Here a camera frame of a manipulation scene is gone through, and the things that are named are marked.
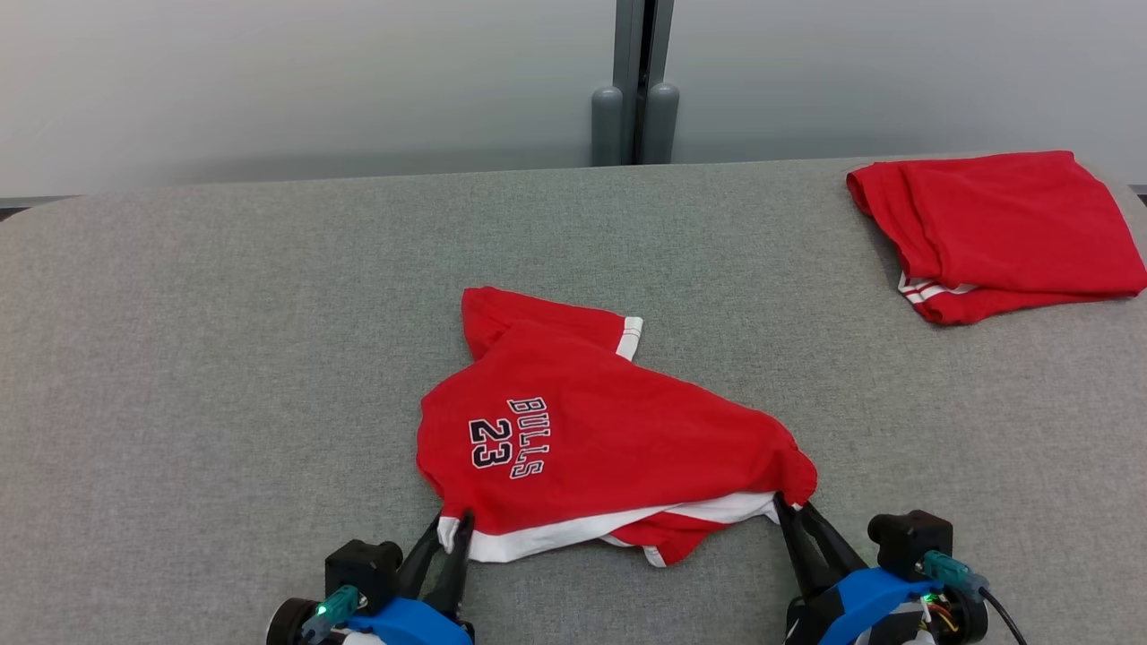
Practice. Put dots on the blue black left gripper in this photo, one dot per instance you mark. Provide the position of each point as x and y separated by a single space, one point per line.
408 627

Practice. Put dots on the grey cylindrical post foot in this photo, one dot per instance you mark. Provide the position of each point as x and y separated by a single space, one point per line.
661 125
607 125

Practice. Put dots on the red Bulls 23 shorts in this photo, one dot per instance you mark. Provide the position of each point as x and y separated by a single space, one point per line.
609 430

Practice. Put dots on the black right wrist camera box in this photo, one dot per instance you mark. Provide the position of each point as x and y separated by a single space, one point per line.
909 537

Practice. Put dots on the grey partition post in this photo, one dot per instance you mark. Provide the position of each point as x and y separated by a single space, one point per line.
627 54

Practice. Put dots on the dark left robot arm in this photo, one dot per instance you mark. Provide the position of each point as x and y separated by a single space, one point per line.
287 623

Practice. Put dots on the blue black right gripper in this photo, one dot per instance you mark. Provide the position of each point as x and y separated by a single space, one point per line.
860 605

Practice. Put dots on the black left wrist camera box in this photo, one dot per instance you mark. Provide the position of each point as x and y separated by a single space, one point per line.
363 573

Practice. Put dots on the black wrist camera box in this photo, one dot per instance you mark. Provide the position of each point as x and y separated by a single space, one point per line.
363 573
909 537

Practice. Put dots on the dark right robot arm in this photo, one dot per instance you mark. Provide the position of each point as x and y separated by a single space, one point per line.
972 618

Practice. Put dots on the red white jersey shirt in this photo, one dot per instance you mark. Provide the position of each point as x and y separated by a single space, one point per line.
1013 224

